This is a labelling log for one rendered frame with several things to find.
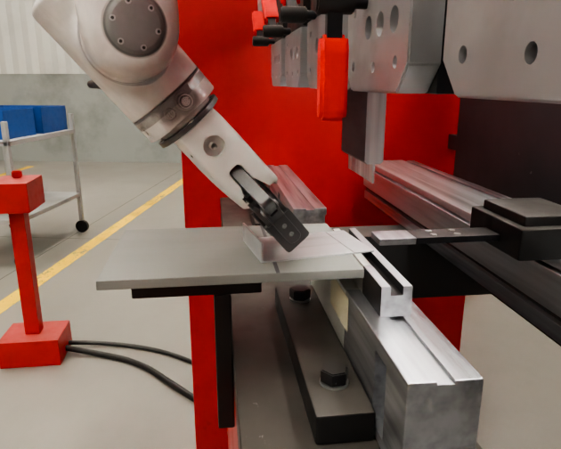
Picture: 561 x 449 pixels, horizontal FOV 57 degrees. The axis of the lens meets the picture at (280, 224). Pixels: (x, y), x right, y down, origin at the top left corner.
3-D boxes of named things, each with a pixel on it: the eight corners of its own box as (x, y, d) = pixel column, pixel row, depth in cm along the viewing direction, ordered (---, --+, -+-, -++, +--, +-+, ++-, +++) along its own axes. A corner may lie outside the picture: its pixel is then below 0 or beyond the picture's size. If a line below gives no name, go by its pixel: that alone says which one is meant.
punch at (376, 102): (340, 168, 64) (343, 88, 62) (356, 167, 64) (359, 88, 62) (363, 183, 55) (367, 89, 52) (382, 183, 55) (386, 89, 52)
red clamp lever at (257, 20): (249, 8, 101) (253, 39, 96) (271, 9, 102) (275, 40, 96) (249, 17, 103) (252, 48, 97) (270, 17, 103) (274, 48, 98)
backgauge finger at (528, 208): (361, 236, 69) (362, 200, 68) (543, 230, 72) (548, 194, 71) (390, 267, 57) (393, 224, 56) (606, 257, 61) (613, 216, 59)
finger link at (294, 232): (279, 193, 51) (319, 240, 54) (270, 187, 54) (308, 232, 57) (255, 216, 51) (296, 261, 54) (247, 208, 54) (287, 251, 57)
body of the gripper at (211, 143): (216, 87, 48) (291, 176, 52) (199, 86, 57) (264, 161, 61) (156, 142, 47) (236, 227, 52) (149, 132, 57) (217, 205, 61)
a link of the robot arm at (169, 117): (204, 66, 47) (225, 92, 49) (191, 68, 56) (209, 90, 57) (135, 127, 47) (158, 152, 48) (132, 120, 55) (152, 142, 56)
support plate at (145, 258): (126, 237, 67) (125, 229, 67) (326, 230, 70) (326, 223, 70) (95, 290, 50) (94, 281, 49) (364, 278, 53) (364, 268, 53)
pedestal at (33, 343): (16, 346, 242) (-10, 168, 220) (72, 343, 245) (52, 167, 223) (-1, 369, 223) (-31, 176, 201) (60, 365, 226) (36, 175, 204)
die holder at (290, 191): (264, 200, 141) (264, 165, 138) (287, 199, 142) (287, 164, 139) (293, 260, 93) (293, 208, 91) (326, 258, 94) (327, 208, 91)
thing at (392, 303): (332, 250, 68) (333, 228, 67) (354, 249, 68) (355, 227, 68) (379, 317, 49) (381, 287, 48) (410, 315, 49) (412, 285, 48)
